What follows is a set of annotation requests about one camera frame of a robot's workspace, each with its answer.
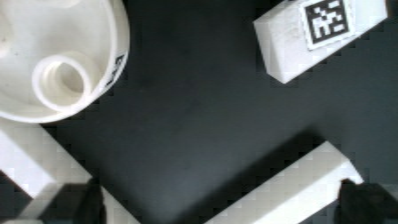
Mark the white round stool seat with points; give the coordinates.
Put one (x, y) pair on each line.
(64, 47)

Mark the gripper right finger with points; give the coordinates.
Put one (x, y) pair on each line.
(366, 203)

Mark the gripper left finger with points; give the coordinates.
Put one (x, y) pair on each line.
(80, 204)

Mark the white stool leg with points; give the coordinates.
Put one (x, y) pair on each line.
(306, 29)

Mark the white front fence bar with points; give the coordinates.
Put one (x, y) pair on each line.
(41, 169)

